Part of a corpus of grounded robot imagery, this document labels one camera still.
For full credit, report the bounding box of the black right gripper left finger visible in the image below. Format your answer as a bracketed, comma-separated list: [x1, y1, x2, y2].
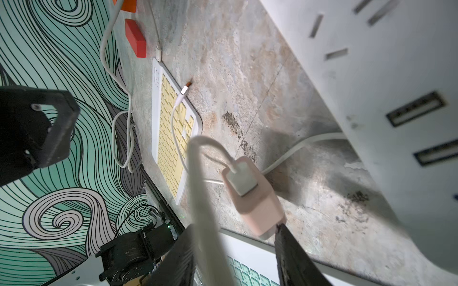
[144, 224, 196, 286]

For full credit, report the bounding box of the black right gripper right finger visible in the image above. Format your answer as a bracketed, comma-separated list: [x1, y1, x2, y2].
[274, 224, 332, 286]

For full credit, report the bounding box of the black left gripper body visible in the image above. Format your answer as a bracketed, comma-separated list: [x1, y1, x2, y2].
[1, 86, 80, 185]

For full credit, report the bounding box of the white green-keyboard cable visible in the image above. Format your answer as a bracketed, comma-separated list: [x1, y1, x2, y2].
[185, 135, 258, 286]

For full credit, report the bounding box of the pink charger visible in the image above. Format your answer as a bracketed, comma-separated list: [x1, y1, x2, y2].
[221, 156, 286, 240]

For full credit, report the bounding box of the white power strip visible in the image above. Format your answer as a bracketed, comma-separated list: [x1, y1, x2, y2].
[262, 1, 458, 273]

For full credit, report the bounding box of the red small box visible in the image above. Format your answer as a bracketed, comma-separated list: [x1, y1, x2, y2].
[125, 19, 147, 58]

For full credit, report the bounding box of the orange small box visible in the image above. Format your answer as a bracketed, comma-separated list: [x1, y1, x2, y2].
[121, 0, 137, 13]

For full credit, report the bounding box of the green wireless keyboard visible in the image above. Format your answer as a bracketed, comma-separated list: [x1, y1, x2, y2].
[219, 228, 376, 286]

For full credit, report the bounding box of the white power strip cord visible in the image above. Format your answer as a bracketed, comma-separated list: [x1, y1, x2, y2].
[99, 0, 348, 176]

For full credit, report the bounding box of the yellow wireless keyboard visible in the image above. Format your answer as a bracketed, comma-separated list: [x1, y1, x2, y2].
[151, 59, 203, 205]

